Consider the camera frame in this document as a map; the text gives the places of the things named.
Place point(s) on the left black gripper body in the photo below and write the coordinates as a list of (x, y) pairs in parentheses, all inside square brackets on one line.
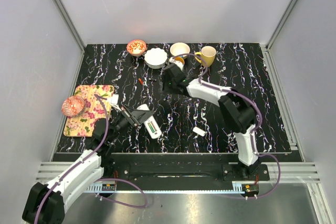
[(124, 121)]

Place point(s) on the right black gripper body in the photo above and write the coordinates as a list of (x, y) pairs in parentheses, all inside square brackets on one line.
[(169, 85)]

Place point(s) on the green battery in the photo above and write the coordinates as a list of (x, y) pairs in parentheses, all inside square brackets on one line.
[(151, 127)]

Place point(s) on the white remote control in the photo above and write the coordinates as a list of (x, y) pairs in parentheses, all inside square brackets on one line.
[(148, 120)]

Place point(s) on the white battery cover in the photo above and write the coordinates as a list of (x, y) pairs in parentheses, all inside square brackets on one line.
[(199, 131)]

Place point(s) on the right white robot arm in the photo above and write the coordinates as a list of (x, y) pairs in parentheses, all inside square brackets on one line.
[(240, 114)]

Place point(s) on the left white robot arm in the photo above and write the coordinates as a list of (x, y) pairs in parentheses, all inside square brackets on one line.
[(49, 202)]

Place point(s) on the blue mug orange inside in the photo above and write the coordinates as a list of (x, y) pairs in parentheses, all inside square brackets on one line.
[(179, 62)]

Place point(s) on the white scalloped bowl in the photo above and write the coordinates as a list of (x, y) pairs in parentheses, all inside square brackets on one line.
[(155, 58)]

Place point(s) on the cream round bowl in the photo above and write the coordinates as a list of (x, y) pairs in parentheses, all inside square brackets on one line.
[(179, 48)]

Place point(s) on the yellow mug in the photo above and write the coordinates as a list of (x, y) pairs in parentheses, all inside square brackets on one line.
[(206, 56)]

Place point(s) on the floral rectangular tray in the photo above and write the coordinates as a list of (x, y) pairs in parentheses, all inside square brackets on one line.
[(83, 125)]

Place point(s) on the orange floral small bowl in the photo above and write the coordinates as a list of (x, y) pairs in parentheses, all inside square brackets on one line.
[(136, 47)]

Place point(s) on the red patterned bowl on tray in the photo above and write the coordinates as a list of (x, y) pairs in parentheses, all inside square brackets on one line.
[(73, 106)]

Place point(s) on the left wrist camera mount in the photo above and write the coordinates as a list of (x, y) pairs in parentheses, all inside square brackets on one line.
[(113, 101)]

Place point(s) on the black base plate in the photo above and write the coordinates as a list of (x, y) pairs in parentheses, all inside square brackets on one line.
[(187, 172)]

